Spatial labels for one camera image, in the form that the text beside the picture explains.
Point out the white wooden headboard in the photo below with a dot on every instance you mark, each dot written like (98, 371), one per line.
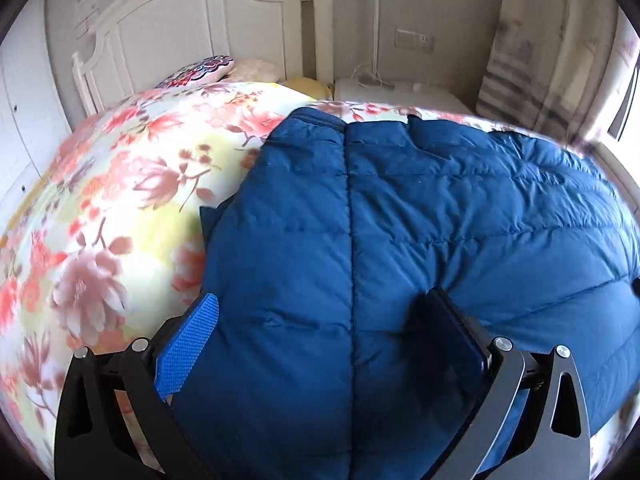
(165, 25)

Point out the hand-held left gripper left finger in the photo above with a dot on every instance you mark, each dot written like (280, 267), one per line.
(190, 345)

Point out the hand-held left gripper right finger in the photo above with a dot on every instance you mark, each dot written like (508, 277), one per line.
(475, 345)

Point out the patterned pillow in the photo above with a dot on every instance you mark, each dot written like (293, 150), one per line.
(200, 70)

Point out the dark window frame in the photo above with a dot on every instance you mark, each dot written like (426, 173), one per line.
(627, 105)

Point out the beige pillow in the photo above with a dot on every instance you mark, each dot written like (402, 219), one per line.
(255, 70)

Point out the blue down jacket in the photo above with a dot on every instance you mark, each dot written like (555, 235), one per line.
(350, 240)

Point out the striped curtain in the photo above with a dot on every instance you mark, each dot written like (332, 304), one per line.
(530, 60)

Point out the wall socket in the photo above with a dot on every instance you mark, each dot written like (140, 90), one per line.
(414, 40)

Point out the white wardrobe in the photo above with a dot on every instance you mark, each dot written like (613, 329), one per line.
(25, 110)

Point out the white nightstand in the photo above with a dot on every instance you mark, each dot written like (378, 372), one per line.
(400, 97)

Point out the yellow pillow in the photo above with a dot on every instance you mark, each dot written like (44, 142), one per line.
(305, 86)

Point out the floral bed sheet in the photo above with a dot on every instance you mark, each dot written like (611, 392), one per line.
(100, 210)

